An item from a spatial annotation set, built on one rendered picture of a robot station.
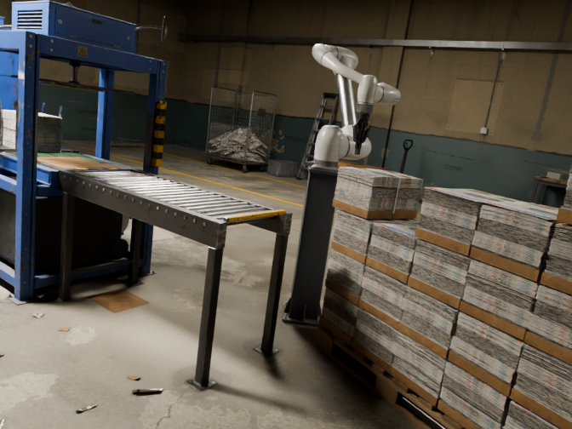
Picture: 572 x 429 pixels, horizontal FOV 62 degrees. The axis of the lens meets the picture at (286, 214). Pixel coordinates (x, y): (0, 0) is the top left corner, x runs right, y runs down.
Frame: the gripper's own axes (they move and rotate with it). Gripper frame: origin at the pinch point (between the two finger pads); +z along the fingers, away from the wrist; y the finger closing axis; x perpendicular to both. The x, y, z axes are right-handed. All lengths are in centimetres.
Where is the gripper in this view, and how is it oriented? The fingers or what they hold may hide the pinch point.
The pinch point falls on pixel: (357, 148)
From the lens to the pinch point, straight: 283.2
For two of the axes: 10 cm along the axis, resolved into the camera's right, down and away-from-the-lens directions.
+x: -5.4, -2.4, 8.1
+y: 8.3, 0.0, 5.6
